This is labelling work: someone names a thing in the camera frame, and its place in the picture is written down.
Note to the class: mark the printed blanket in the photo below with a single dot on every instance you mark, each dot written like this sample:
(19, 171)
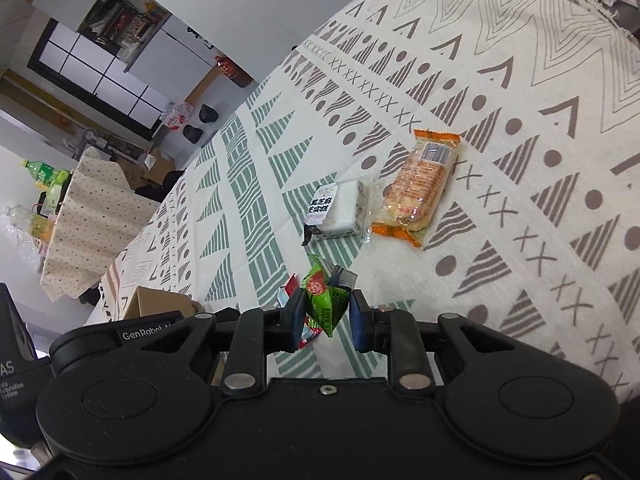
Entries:
(500, 135)

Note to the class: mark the light green snack packet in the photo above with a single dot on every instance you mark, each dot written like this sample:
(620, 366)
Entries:
(325, 305)

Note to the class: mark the black and white cake packet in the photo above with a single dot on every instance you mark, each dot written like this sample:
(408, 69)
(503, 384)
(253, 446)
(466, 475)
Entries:
(332, 212)

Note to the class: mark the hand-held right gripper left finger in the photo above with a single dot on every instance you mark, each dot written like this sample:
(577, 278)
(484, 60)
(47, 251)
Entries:
(301, 317)

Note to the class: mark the cardboard box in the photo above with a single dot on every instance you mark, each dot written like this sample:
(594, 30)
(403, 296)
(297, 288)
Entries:
(155, 305)

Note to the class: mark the pink pack of bottles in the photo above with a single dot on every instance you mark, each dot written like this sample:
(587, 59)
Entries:
(176, 117)

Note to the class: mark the cluttered wall shelf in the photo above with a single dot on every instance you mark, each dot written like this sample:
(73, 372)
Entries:
(125, 20)

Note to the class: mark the beige dotted cloth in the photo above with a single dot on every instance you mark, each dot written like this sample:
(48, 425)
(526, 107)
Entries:
(95, 220)

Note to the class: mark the black slipper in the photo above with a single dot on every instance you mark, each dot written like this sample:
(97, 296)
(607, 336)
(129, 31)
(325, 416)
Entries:
(207, 114)
(192, 133)

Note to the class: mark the green drink bottles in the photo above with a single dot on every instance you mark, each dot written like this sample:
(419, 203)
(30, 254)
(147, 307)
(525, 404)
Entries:
(45, 174)

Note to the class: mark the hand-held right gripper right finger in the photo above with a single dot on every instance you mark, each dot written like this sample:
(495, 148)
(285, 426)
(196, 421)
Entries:
(356, 325)

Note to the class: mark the orange biscuit packet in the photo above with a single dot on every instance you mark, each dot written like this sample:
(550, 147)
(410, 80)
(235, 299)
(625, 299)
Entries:
(415, 190)

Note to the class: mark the clear plastic bottles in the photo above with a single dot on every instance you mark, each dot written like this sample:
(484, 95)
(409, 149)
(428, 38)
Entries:
(22, 230)

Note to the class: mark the red and white snack packet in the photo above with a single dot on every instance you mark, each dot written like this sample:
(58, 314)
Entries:
(292, 292)

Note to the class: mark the black framed glass door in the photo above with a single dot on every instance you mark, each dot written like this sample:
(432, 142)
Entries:
(100, 75)

